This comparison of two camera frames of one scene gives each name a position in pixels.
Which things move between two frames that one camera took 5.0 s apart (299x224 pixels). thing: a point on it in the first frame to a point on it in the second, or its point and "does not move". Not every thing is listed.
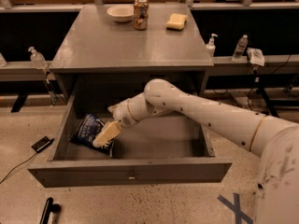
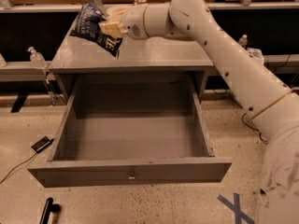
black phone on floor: (42, 143) does not move
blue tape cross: (240, 215) does not move
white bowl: (121, 13) does not move
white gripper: (121, 114) to (135, 21)
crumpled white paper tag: (255, 56) does not move
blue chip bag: (88, 130) to (87, 26)
